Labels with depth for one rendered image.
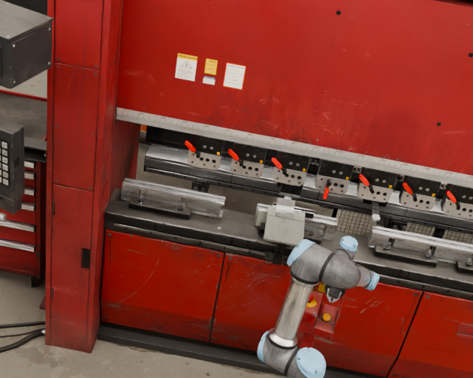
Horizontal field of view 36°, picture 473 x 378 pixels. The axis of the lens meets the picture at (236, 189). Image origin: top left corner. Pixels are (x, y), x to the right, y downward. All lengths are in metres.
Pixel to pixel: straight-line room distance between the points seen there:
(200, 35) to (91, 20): 0.46
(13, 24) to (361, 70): 1.40
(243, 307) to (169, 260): 0.46
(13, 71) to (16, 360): 1.85
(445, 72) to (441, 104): 0.15
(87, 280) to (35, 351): 0.57
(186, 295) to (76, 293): 0.55
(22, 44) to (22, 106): 1.52
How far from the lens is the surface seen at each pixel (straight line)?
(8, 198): 2.88
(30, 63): 2.71
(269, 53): 3.12
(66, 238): 3.57
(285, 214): 3.45
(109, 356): 4.05
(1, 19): 2.71
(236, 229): 3.54
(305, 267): 2.64
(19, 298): 4.37
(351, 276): 2.65
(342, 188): 3.42
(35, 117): 4.05
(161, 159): 3.77
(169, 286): 3.74
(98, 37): 3.00
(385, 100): 3.21
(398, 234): 3.63
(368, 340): 3.87
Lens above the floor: 3.00
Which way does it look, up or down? 34 degrees down
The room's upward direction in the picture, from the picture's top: 10 degrees clockwise
